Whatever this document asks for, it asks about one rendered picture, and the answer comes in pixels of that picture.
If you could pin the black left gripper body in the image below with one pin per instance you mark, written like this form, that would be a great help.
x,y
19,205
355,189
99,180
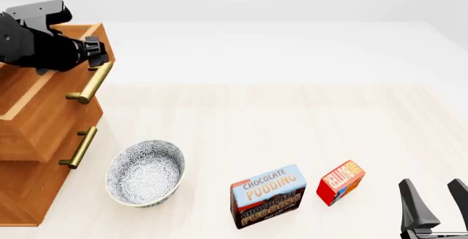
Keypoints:
x,y
91,47

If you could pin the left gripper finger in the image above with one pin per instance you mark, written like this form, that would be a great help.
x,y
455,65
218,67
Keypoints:
x,y
99,61

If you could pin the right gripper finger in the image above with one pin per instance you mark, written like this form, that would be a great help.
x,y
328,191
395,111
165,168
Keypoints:
x,y
415,209
461,195

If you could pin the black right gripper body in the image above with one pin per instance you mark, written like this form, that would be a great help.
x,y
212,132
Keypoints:
x,y
435,234

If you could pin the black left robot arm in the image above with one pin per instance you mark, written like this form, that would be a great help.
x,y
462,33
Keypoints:
x,y
33,47

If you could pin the wooden drawer with pale rim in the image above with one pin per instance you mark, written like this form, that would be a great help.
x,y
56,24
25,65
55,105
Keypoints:
x,y
55,104

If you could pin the red orange butter box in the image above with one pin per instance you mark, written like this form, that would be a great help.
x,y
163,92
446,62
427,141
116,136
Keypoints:
x,y
340,184

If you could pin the wooden drawer front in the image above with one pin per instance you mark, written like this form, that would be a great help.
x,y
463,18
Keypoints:
x,y
55,140

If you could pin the wooden cabinet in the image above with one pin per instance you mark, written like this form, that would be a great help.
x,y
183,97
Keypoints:
x,y
25,192

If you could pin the blue white patterned bowl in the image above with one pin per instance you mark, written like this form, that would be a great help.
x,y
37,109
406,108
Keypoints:
x,y
146,173

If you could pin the chocolate pudding box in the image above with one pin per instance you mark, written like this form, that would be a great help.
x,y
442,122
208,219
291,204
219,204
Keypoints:
x,y
268,195

